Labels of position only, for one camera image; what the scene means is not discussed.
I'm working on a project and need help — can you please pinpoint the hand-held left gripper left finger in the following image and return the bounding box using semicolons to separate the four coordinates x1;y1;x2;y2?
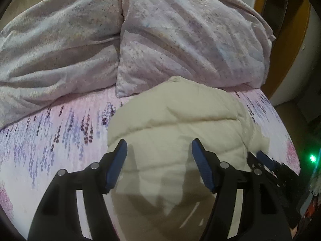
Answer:
27;139;128;241

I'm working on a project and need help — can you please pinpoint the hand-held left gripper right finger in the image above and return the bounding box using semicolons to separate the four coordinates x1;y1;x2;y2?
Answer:
192;139;293;241

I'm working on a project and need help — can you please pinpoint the pale pink pillow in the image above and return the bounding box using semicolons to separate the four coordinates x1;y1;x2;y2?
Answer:
115;0;276;98

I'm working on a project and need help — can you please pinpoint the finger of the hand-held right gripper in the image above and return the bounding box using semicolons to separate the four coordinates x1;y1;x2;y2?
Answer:
257;151;280;172
247;152;262;172

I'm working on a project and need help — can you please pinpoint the pale pink duvet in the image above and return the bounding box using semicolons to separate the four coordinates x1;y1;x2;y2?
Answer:
0;0;123;128

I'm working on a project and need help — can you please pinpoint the cream puffer jacket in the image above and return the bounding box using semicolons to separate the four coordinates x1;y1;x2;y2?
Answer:
107;76;271;241

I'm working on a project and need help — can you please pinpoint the floral bed sheet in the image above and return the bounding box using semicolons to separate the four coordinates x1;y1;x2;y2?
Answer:
0;87;301;241

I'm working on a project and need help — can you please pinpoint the orange wooden furniture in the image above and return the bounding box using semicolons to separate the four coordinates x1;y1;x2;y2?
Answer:
253;0;311;106

